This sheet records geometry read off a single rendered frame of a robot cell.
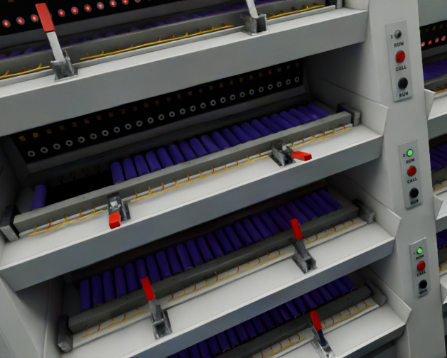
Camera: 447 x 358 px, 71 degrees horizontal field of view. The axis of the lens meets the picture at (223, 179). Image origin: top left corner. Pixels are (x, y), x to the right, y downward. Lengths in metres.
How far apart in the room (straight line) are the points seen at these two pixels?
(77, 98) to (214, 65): 0.18
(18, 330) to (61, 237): 0.13
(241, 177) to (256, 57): 0.18
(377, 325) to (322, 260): 0.22
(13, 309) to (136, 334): 0.18
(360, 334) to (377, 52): 0.53
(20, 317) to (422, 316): 0.72
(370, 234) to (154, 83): 0.48
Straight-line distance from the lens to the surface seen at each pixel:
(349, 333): 0.75
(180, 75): 0.45
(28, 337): 0.54
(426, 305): 0.81
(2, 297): 0.52
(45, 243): 0.50
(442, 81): 0.79
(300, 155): 0.45
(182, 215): 0.47
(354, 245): 0.64
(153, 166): 0.52
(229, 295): 0.57
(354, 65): 0.62
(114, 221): 0.40
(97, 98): 0.44
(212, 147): 0.54
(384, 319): 0.79
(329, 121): 0.59
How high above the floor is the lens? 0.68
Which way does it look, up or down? 15 degrees down
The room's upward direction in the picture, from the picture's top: 15 degrees counter-clockwise
